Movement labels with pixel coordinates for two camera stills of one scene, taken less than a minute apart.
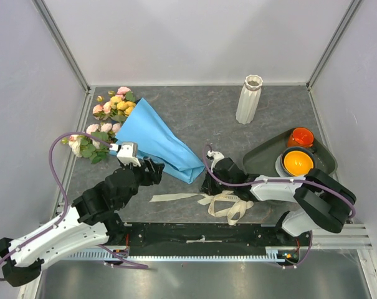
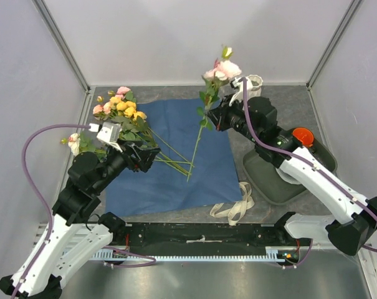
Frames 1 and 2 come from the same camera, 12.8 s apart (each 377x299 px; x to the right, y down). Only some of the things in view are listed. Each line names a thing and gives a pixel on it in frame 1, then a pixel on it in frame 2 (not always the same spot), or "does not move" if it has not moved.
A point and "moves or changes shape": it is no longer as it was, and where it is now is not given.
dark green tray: [260, 159] does not move
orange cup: [300, 137] does not move
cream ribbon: [223, 204] moves or changes shape
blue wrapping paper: [156, 140] moves or changes shape
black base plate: [204, 236] does not move
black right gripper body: [214, 187] → [228, 118]
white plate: [279, 169] does not move
